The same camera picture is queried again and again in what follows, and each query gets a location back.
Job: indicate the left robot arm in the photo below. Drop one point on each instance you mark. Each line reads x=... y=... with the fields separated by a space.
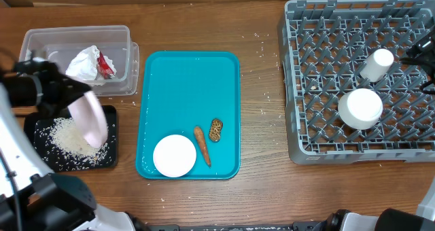
x=33 y=196

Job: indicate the black plastic tray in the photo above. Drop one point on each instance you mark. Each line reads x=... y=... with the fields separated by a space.
x=110 y=114

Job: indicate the brown patterned food piece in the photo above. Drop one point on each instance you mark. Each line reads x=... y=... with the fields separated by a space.
x=215 y=130

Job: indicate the orange carrot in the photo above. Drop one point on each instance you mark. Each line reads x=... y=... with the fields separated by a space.
x=200 y=138

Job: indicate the pile of white rice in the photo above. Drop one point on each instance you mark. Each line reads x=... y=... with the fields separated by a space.
x=60 y=144

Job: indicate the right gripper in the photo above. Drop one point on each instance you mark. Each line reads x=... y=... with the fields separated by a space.
x=423 y=51

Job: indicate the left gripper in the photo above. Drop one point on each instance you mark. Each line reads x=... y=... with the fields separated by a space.
x=60 y=95

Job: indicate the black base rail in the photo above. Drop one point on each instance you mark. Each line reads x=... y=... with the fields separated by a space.
x=296 y=226

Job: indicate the grey dishwasher rack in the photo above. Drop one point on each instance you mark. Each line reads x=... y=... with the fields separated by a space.
x=323 y=45

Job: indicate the red sauce packet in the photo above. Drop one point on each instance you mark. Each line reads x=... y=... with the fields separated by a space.
x=104 y=68

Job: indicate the white paper napkin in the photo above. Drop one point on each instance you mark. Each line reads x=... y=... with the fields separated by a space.
x=83 y=67

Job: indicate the pale green bowl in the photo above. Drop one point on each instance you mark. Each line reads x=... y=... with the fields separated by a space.
x=360 y=109

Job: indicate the large white dinner plate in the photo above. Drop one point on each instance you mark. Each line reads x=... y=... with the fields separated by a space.
x=90 y=119

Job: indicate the clear plastic waste bin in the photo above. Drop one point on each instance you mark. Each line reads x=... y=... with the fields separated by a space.
x=62 y=45

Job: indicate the small pink plate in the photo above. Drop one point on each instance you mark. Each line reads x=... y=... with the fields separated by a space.
x=174 y=156

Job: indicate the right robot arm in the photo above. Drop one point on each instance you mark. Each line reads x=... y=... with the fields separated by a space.
x=390 y=219

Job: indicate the white cup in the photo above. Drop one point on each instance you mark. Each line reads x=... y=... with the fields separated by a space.
x=377 y=65

